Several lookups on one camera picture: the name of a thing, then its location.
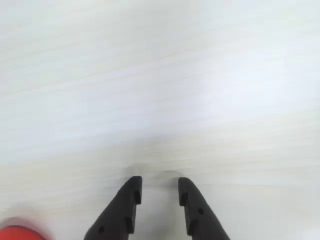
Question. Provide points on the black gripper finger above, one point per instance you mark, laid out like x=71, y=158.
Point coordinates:
x=120, y=212
x=197, y=212

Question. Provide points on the red rubber duck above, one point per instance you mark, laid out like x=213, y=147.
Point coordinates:
x=20, y=231

